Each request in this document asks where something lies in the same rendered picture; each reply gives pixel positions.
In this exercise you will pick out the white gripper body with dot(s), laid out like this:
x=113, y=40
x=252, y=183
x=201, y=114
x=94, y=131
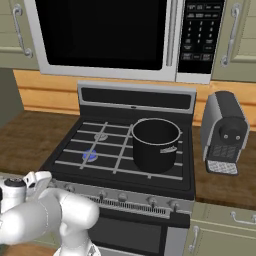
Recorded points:
x=39, y=181

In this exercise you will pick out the green drawer front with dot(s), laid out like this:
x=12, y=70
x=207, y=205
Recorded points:
x=226, y=218

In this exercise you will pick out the green wall cupboard door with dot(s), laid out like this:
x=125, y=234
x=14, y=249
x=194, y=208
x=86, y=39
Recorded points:
x=8, y=36
x=245, y=40

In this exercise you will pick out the silver stove knob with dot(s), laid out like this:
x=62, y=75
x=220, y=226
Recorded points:
x=173, y=205
x=152, y=201
x=101, y=194
x=69, y=188
x=122, y=196

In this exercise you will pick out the grey and black coffee machine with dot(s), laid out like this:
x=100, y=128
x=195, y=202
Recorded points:
x=223, y=133

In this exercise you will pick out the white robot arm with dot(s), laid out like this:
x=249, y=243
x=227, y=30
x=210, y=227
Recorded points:
x=40, y=216

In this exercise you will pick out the black and silver stove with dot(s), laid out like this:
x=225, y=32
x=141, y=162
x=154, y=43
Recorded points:
x=133, y=160

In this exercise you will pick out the black cooking pot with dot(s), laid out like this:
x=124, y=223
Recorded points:
x=154, y=150

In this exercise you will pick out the black oven door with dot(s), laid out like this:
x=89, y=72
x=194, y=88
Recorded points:
x=133, y=233

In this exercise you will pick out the silver and black microwave oven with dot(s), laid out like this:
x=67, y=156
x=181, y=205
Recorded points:
x=106, y=36

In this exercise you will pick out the green base cupboard door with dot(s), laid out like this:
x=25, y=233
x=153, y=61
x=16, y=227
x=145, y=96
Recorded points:
x=223, y=245

